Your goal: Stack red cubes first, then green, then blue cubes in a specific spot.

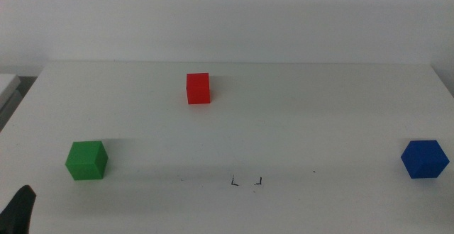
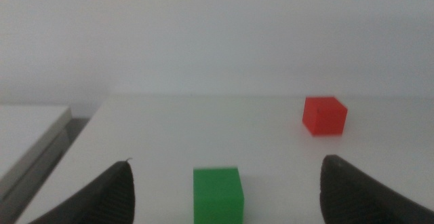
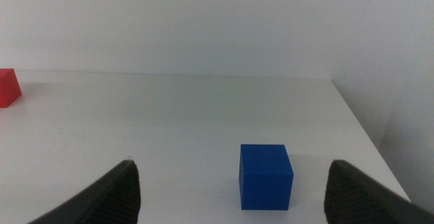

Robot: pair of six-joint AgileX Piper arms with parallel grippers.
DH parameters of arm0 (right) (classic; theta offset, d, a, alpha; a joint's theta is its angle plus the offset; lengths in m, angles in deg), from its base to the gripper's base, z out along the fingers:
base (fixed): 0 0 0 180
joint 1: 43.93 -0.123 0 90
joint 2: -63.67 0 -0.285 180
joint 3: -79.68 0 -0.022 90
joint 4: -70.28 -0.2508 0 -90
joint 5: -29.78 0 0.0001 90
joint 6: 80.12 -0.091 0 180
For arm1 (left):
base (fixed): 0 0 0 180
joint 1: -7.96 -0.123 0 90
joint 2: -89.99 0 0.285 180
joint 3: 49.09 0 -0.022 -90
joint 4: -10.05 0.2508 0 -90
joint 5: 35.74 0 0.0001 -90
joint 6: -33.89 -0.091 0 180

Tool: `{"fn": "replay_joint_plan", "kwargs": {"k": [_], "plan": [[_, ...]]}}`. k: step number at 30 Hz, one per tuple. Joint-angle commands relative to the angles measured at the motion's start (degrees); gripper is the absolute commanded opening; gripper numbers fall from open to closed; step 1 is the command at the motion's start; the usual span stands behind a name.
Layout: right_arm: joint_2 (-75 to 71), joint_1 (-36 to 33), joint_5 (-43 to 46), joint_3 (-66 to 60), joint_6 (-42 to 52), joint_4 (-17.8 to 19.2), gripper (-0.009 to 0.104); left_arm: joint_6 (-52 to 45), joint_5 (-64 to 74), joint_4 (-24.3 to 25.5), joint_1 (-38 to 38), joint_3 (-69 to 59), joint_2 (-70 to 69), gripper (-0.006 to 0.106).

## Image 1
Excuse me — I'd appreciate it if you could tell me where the green cube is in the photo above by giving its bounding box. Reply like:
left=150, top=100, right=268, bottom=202
left=65, top=140, right=109, bottom=182

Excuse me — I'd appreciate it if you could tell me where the red cube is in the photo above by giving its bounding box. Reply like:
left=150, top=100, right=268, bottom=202
left=186, top=72, right=211, bottom=105

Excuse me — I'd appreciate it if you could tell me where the white side table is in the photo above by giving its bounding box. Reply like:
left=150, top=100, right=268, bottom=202
left=0, top=73, right=38, bottom=132

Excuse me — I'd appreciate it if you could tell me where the blue cube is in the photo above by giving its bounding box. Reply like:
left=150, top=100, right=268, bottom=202
left=400, top=140, right=450, bottom=179

